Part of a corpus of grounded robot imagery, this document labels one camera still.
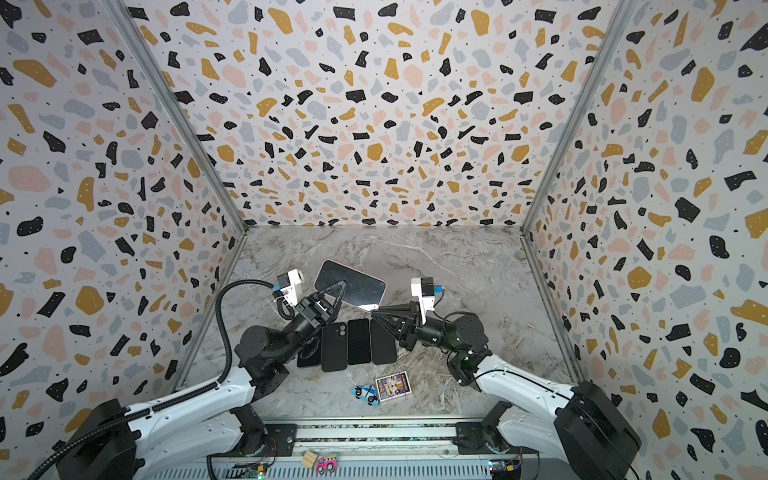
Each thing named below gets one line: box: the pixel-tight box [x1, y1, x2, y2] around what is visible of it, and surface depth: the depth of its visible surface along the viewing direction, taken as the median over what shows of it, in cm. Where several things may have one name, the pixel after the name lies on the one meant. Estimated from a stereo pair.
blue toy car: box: [351, 385, 381, 407], surface depth 81 cm
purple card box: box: [375, 371, 412, 402], surface depth 83 cm
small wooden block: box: [302, 450, 318, 469], surface depth 72 cm
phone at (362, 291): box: [314, 259, 387, 312], surface depth 64 cm
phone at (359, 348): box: [347, 318, 371, 365], surface depth 91 cm
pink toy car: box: [315, 454, 338, 475], surface depth 70 cm
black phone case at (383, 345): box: [370, 318, 397, 365], surface depth 91 cm
